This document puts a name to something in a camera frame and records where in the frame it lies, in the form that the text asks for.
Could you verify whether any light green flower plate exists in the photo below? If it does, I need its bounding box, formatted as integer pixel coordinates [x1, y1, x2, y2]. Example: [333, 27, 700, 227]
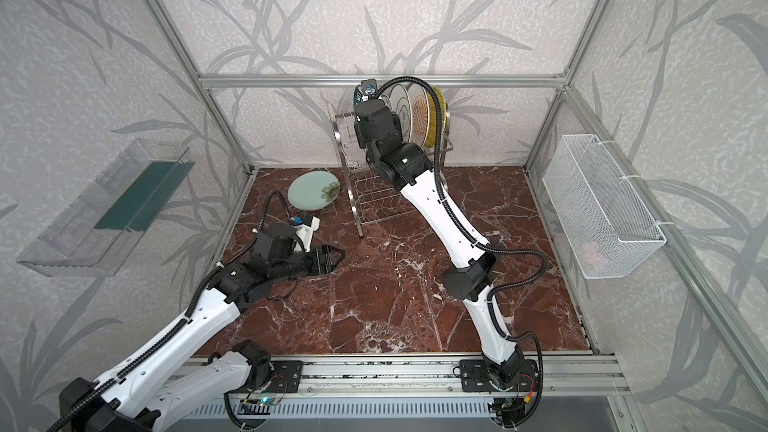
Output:
[288, 170, 341, 211]

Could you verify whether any white plate green rim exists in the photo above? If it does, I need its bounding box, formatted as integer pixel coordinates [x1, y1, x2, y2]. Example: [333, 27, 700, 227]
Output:
[353, 79, 377, 107]

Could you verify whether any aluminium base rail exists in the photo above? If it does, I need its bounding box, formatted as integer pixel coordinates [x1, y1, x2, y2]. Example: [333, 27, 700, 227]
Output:
[122, 352, 631, 400]

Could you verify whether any large orange sun plate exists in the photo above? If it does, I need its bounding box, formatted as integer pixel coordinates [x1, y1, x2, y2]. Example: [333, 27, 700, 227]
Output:
[408, 83, 430, 147]

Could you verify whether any clear plastic tray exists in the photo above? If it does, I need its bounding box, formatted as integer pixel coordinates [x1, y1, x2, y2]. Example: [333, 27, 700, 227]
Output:
[17, 139, 194, 278]

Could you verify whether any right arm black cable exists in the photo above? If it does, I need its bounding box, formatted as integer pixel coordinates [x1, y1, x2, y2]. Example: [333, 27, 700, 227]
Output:
[374, 75, 551, 415]

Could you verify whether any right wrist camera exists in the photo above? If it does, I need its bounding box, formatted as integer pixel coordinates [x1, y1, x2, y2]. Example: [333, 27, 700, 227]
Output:
[359, 78, 378, 101]

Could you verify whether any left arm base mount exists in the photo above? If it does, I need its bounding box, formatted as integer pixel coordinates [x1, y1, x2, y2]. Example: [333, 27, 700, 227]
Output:
[228, 360, 304, 394]

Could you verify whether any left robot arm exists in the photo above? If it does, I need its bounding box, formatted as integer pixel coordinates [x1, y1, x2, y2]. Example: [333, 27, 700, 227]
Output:
[50, 221, 346, 431]

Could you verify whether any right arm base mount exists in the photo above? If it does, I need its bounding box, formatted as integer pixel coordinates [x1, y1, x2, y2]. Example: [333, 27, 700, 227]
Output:
[452, 359, 540, 396]

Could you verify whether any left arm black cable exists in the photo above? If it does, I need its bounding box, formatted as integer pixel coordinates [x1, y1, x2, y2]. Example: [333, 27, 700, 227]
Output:
[44, 189, 295, 432]

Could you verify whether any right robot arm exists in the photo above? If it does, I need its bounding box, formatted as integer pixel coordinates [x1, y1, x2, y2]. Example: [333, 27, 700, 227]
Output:
[354, 99, 525, 391]

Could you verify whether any yellow green striped plate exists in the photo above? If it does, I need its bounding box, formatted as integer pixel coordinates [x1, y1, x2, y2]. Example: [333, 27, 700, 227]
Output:
[424, 86, 447, 150]

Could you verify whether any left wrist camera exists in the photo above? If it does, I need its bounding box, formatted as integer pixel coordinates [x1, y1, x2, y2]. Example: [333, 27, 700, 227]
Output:
[292, 213, 320, 252]

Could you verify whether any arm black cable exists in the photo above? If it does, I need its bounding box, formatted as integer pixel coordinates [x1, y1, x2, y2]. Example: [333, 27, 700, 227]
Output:
[44, 189, 295, 432]
[374, 75, 551, 415]

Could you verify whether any stainless steel dish rack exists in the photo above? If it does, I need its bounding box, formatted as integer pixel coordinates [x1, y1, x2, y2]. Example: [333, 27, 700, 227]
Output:
[330, 107, 434, 237]

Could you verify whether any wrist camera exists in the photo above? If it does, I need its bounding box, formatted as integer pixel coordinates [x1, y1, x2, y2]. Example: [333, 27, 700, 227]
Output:
[292, 213, 320, 252]
[359, 78, 378, 101]

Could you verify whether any white plate green emblem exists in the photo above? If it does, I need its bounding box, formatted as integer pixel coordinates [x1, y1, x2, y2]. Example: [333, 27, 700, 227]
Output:
[389, 83, 412, 142]

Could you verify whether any white wire mesh basket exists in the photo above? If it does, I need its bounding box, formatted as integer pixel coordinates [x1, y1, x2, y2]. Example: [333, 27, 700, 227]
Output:
[543, 134, 666, 279]

